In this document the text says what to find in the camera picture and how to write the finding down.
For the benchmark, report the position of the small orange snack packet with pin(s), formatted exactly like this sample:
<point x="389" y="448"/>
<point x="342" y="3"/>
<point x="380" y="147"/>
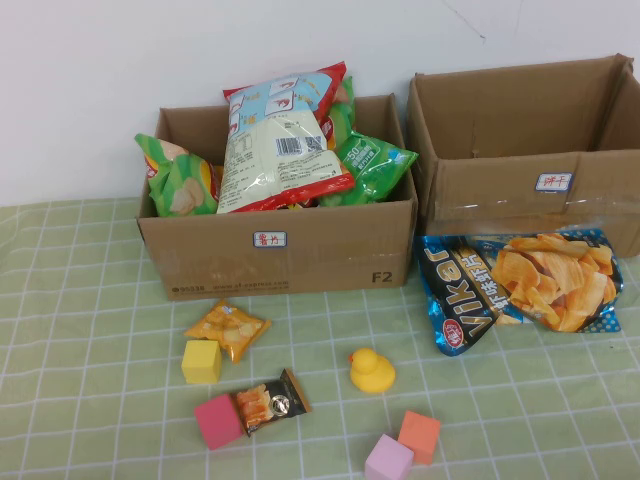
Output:
<point x="230" y="327"/>

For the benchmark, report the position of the small black snack packet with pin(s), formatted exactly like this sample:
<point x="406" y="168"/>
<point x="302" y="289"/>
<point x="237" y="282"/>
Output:
<point x="272" y="405"/>

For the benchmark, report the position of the blue Vikar shrimp chips bag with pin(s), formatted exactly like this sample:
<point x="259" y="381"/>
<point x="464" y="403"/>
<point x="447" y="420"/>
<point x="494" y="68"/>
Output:
<point x="525" y="285"/>

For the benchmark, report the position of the large white red snack bag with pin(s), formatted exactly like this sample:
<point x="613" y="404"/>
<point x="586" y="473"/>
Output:
<point x="280" y="170"/>

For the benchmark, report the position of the green snack bag with 50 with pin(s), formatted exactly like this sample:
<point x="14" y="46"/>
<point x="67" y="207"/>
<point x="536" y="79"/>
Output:
<point x="375" y="170"/>

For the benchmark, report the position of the cardboard box with F2 print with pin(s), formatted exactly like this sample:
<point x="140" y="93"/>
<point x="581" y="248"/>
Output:
<point x="320" y="250"/>

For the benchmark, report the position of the white sticker label red writing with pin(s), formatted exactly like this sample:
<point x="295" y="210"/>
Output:
<point x="555" y="182"/>
<point x="270" y="239"/>

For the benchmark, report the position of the yellow rubber duck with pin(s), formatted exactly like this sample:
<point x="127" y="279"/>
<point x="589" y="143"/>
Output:
<point x="372" y="375"/>

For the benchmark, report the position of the green potato chips bag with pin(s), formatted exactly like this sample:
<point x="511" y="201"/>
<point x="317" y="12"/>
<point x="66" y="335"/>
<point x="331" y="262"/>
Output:
<point x="175" y="185"/>

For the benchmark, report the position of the yellow foam cube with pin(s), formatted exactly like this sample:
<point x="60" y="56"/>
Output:
<point x="200" y="362"/>

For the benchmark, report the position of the plain taped cardboard box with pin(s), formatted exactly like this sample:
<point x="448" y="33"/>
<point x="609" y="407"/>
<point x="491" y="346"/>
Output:
<point x="500" y="220"/>

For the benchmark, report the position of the red foam cube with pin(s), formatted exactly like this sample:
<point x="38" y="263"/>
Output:
<point x="217" y="422"/>

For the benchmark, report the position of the orange foam cube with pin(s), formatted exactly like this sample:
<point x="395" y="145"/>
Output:
<point x="419" y="435"/>

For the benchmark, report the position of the pink foam cube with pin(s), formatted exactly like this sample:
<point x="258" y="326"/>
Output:
<point x="387" y="457"/>

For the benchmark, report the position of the green checked tablecloth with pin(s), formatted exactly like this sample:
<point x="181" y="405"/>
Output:
<point x="75" y="350"/>

